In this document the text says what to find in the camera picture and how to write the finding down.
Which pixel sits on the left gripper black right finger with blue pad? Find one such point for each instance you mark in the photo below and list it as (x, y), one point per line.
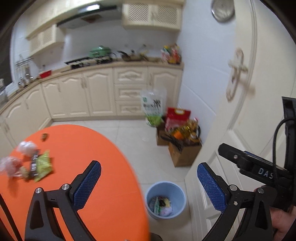
(228, 199)

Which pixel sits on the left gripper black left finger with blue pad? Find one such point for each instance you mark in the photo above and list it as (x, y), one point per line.
(42, 223)

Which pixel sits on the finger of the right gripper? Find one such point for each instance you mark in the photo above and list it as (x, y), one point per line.
(255, 158)
(236, 156)

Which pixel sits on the green snack packet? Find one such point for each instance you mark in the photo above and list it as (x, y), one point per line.
(44, 166)

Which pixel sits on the clear plastic bag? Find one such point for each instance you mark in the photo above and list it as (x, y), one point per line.
(11, 166)
(27, 148)

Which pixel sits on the black plastic bag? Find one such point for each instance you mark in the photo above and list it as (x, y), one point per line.
(33, 165)

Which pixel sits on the white yellow snack wrapper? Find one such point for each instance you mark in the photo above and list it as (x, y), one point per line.
(161, 206)

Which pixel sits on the light blue trash bin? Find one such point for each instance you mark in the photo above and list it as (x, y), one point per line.
(170, 190)

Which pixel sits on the cream lower kitchen cabinets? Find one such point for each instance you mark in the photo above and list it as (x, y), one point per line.
(100, 92)

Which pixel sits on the person's right hand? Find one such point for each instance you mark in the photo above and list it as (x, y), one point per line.
(273, 214)

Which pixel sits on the cardboard box with groceries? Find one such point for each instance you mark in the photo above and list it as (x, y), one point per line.
(184, 143)

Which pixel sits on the small brown walnut shell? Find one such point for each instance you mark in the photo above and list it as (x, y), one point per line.
(44, 137)

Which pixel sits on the large brown crumpled lump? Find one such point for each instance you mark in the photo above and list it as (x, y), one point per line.
(24, 172)

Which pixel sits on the red gift box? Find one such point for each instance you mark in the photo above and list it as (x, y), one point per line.
(176, 117)

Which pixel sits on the white green rice bag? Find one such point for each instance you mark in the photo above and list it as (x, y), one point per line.
(153, 104)

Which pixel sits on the red rectangular tray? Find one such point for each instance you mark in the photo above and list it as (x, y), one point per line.
(45, 74)

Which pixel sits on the black gas stove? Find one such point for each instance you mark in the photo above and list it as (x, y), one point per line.
(88, 61)

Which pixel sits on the seasoning packets on counter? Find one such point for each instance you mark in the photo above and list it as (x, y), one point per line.
(171, 54)

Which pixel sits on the black wok pan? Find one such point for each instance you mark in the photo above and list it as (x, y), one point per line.
(133, 56)

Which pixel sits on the green electric cooking pot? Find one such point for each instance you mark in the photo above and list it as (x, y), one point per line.
(99, 52)

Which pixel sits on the hanging utensil rack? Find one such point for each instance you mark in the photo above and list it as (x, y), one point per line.
(23, 69)

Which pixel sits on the cream upper cabinet left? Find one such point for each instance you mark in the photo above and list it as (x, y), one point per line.
(44, 38)

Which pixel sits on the cream cabinet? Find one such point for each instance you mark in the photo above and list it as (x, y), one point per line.
(44, 38)
(158, 15)

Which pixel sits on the cream upper cabinet right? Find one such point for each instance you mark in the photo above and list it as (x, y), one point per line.
(158, 15)

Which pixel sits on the black range hood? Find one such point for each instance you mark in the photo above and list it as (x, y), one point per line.
(95, 13)

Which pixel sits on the cream door with handle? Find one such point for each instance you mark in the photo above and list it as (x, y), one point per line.
(250, 109)

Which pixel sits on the round silver wall clock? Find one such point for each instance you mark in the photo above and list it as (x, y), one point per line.
(222, 10)

